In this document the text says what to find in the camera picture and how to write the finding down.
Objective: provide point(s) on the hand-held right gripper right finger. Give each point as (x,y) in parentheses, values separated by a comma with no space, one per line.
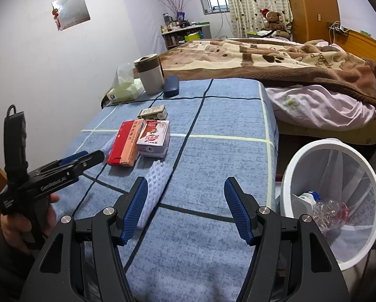
(236,207)

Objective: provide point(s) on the wooden wardrobe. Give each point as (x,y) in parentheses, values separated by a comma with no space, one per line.
(310,6)

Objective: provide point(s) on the clear crushed plastic bottle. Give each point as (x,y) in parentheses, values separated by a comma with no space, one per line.
(329,214)

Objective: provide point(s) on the small barred window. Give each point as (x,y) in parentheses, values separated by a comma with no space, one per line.
(214,1)

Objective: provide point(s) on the red hanging ornament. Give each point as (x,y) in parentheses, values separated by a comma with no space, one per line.
(57,19)

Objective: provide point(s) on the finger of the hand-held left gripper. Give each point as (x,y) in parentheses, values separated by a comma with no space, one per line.
(90,160)
(74,158)

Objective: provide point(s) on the power strip with chargers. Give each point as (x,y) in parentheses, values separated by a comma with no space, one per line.
(339,29)

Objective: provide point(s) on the small gold box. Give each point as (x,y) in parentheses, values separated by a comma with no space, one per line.
(153,112)

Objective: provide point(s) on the person's left hand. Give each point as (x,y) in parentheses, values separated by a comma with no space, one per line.
(13,229)

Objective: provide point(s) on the red medicine box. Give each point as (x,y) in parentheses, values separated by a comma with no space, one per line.
(125,144)

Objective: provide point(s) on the blue plaid tablecloth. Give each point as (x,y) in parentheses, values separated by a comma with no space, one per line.
(207,170)

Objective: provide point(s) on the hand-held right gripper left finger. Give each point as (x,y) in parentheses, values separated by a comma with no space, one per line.
(136,207)

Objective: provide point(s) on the pink white carton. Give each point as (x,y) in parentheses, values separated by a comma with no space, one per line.
(153,137)

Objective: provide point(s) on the patterned curtain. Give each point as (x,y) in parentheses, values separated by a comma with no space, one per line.
(254,3)

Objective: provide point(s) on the clear bin liner bag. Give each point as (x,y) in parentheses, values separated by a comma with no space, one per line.
(358,195)

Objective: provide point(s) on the wooden headboard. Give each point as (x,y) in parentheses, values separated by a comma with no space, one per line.
(364,42)

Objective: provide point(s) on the pink bed sheet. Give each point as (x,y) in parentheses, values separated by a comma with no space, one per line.
(317,107)

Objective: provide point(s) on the brown printed blanket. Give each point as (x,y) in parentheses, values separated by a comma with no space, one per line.
(254,56)

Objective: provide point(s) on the brown teddy bear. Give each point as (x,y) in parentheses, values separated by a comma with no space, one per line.
(273,22)

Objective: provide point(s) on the green tissue pack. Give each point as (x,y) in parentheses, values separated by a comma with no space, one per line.
(125,91)

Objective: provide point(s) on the vase with branches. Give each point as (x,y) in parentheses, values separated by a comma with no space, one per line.
(180,15)

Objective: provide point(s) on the white round bin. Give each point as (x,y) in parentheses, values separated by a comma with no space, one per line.
(284,204)

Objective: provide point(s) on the cluttered desk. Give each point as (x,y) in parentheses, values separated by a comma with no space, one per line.
(175,36)

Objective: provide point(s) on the grey tumbler brown lid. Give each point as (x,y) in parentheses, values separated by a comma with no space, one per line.
(150,78)

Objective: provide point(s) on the shiny wall sheet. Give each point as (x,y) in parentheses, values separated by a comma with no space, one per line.
(73,11)

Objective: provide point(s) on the white foam net sleeve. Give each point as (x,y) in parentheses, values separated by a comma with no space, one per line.
(158,176)

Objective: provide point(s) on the dark blue glasses case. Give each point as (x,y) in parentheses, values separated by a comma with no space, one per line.
(171,86)

